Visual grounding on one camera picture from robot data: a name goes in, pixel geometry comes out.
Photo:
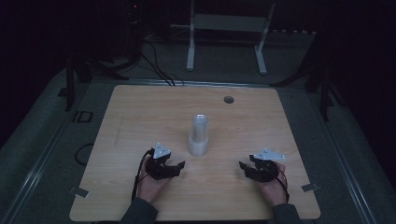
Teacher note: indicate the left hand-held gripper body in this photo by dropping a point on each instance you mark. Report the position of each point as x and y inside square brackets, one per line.
[161, 151]

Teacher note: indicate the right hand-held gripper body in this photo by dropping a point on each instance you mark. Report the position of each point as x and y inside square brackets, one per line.
[269, 154]

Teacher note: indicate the stack of clear plastic cups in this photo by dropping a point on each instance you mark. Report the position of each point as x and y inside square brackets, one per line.
[198, 137]

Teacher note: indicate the person's left hand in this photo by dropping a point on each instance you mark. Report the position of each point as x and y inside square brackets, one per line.
[149, 188]

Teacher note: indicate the person's right hand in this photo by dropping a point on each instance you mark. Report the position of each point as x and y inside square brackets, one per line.
[275, 191]

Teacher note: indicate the grey tape piece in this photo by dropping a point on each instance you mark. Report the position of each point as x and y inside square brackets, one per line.
[79, 192]
[310, 187]

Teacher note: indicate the black tripod stand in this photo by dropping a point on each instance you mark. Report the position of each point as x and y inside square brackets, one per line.
[70, 84]
[325, 93]

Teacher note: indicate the white metal stand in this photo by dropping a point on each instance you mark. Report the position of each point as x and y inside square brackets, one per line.
[230, 22]

